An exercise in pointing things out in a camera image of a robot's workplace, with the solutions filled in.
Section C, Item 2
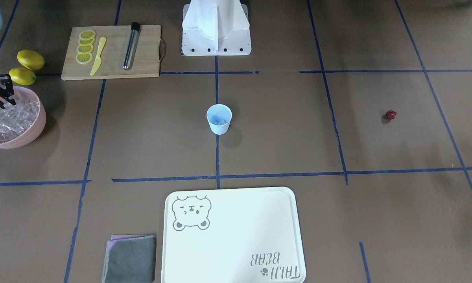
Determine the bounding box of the cream bear tray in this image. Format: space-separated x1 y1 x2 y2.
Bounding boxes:
161 186 306 283

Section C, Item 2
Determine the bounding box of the lemon slice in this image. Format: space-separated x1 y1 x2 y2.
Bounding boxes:
78 30 96 40
78 37 95 46
76 52 93 64
76 44 94 54

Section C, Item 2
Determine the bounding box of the yellow plastic knife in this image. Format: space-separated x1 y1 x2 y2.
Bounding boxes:
90 37 107 76

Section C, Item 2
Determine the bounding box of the clear ice cubes pile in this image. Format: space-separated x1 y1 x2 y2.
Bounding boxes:
0 97 40 144

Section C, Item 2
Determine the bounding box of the light blue cup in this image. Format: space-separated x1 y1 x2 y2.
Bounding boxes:
206 104 232 136

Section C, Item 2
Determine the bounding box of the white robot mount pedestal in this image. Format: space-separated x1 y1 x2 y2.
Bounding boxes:
181 0 252 56

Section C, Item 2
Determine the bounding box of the steel muddler black tip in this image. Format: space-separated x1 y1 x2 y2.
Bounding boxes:
122 22 141 71

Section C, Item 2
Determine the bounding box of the pink bowl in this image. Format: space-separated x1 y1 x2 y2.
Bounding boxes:
0 86 46 149

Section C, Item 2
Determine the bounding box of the wooden cutting board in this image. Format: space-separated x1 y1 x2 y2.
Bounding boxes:
61 25 162 81

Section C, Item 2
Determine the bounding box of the red strawberry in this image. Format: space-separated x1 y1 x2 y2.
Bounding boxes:
385 110 397 120

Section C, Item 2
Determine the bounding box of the whole lemon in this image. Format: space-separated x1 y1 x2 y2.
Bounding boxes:
17 50 45 71
8 68 37 86

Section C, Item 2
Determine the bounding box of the grey folded cloth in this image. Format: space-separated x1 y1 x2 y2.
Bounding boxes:
101 235 157 283

